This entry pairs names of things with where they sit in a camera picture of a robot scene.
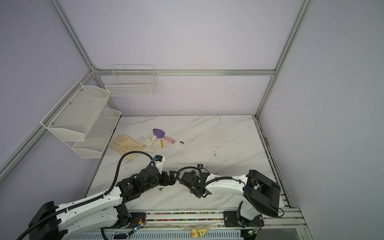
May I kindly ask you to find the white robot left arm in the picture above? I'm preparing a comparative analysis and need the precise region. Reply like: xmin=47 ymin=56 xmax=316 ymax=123
xmin=18 ymin=151 xmax=178 ymax=240

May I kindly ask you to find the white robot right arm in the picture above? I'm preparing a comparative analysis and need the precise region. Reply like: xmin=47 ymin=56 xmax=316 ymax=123
xmin=175 ymin=165 xmax=285 ymax=228

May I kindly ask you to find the purple pink toy shovel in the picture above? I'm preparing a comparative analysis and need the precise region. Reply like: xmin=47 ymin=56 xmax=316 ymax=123
xmin=153 ymin=129 xmax=175 ymax=144

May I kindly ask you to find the yellow toy figure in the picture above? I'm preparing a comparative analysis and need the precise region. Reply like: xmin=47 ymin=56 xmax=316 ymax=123
xmin=191 ymin=227 xmax=211 ymax=239

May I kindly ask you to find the beige leather glove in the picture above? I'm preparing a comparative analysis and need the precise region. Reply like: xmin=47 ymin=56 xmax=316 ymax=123
xmin=108 ymin=135 xmax=145 ymax=155

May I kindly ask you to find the white mesh lower shelf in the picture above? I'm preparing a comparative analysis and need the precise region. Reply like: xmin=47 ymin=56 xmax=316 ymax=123
xmin=71 ymin=108 xmax=121 ymax=159

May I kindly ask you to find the white mesh shelf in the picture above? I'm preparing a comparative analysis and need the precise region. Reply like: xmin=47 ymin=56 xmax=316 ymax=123
xmin=71 ymin=108 xmax=121 ymax=159
xmin=41 ymin=82 xmax=111 ymax=142

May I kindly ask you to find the white mesh upper shelf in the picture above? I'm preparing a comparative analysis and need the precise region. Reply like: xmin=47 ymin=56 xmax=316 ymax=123
xmin=41 ymin=82 xmax=111 ymax=142

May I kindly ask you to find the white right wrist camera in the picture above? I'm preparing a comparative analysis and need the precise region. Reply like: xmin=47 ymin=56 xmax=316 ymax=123
xmin=197 ymin=164 xmax=207 ymax=172

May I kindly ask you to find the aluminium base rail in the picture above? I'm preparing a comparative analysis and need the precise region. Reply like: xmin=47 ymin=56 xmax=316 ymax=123
xmin=73 ymin=208 xmax=313 ymax=240

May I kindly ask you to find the white wire basket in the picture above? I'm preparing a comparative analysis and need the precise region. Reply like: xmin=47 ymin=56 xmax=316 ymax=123
xmin=105 ymin=65 xmax=157 ymax=97

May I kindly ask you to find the aluminium frame back bar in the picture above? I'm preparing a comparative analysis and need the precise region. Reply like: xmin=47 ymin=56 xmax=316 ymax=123
xmin=95 ymin=69 xmax=276 ymax=76

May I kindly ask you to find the aluminium frame post left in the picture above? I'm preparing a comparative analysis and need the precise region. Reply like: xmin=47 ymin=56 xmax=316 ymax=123
xmin=48 ymin=0 xmax=96 ymax=72

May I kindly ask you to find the aluminium frame post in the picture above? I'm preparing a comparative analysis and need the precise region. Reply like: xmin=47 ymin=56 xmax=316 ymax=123
xmin=48 ymin=0 xmax=96 ymax=72
xmin=255 ymin=0 xmax=313 ymax=119

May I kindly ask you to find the aluminium frame post right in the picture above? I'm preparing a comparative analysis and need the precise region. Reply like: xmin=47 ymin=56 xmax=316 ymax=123
xmin=255 ymin=0 xmax=313 ymax=119

